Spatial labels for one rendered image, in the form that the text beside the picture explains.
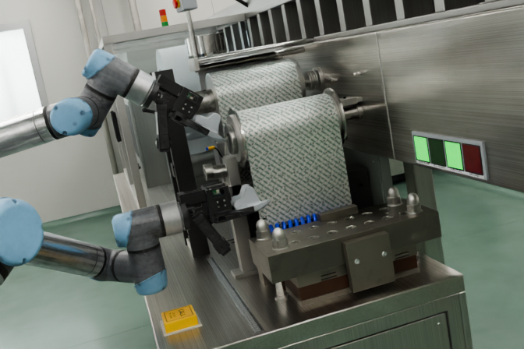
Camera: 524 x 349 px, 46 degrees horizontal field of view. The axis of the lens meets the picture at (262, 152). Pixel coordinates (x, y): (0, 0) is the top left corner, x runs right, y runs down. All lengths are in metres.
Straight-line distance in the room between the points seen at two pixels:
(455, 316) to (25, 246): 0.89
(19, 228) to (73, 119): 0.28
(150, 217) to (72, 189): 5.67
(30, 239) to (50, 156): 5.85
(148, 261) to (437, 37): 0.77
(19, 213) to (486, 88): 0.83
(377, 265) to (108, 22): 5.88
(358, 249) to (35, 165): 5.91
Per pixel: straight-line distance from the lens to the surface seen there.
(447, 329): 1.46
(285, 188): 1.49
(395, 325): 1.39
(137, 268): 1.43
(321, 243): 1.33
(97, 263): 1.48
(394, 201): 1.51
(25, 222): 1.17
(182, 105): 1.47
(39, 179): 7.06
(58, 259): 1.42
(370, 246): 1.35
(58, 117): 1.33
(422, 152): 1.34
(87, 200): 7.08
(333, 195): 1.53
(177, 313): 1.40
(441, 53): 1.22
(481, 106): 1.15
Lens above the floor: 1.45
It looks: 9 degrees down
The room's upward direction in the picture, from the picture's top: 10 degrees counter-clockwise
